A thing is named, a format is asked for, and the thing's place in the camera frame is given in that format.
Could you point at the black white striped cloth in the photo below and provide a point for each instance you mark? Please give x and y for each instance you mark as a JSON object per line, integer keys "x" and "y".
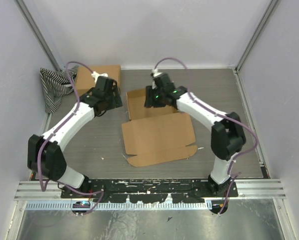
{"x": 55, "y": 85}

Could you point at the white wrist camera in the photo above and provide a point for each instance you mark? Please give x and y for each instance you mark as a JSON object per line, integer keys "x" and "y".
{"x": 95, "y": 75}
{"x": 154, "y": 74}

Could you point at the slotted grey cable duct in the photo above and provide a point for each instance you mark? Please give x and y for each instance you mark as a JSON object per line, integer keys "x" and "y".
{"x": 85, "y": 205}

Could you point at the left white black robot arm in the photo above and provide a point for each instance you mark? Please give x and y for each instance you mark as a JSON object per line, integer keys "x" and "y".
{"x": 45, "y": 152}

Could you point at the aluminium front rail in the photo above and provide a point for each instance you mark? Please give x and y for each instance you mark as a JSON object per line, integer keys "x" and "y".
{"x": 247, "y": 188}

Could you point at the left aluminium corner post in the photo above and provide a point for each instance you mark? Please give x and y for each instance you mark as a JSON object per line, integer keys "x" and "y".
{"x": 30, "y": 12}

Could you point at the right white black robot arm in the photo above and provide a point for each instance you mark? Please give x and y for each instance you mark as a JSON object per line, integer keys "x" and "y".
{"x": 227, "y": 136}

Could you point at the right aluminium corner post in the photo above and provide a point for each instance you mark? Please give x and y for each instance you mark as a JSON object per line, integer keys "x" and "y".
{"x": 257, "y": 33}

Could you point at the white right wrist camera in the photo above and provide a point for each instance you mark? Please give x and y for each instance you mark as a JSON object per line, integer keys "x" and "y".
{"x": 154, "y": 74}

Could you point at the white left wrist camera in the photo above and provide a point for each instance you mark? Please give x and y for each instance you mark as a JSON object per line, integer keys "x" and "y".
{"x": 95, "y": 75}

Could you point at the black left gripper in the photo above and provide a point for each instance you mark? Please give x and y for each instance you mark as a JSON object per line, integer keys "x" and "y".
{"x": 117, "y": 100}

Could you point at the aluminium corner post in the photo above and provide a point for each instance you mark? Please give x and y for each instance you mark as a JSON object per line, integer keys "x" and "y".
{"x": 257, "y": 33}
{"x": 30, "y": 12}

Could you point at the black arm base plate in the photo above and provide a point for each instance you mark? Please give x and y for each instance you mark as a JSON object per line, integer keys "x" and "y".
{"x": 149, "y": 191}

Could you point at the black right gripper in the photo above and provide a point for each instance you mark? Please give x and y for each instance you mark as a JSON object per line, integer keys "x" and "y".
{"x": 150, "y": 101}

